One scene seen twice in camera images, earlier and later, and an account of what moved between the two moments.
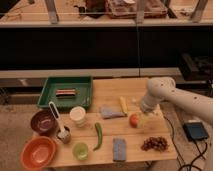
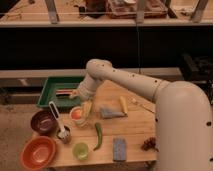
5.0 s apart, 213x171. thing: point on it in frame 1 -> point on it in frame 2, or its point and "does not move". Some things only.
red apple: [134, 120] -> [76, 114]
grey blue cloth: [107, 113] does not move
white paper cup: [78, 114] does not move
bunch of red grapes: [155, 142] does not move
